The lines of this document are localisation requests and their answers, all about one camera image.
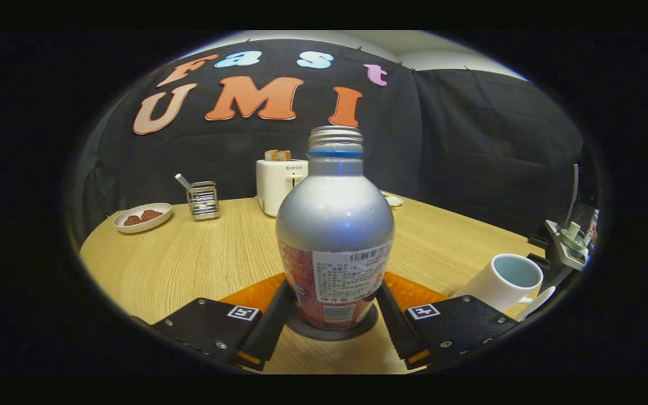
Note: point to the white toaster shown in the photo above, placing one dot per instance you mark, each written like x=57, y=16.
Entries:
x=273, y=185

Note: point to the white power strip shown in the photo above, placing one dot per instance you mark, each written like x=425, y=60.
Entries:
x=566, y=247

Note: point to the white cup with blue inside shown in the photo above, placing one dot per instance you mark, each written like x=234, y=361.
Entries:
x=498, y=289

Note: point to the dark round coaster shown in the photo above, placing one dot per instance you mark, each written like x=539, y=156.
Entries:
x=329, y=335

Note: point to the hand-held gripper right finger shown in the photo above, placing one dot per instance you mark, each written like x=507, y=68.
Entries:
x=397, y=332

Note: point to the silver bottle with red label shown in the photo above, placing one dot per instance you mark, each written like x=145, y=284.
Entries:
x=332, y=219

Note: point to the white plate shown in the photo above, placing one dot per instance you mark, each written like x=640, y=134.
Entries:
x=133, y=227

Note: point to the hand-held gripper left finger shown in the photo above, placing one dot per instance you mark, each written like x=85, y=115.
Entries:
x=270, y=332

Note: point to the wooden table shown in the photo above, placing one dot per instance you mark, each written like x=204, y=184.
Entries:
x=206, y=259

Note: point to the white flat device with buttons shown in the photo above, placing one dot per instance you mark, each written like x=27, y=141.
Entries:
x=394, y=200

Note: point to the metal utensil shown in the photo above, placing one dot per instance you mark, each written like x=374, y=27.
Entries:
x=183, y=181

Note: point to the toast slices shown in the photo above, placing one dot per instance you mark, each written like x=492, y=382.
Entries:
x=277, y=155

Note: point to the black table clamp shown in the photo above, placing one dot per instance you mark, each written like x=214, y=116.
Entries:
x=539, y=241
x=538, y=261

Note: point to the red food pieces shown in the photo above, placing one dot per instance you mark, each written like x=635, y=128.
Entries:
x=144, y=216

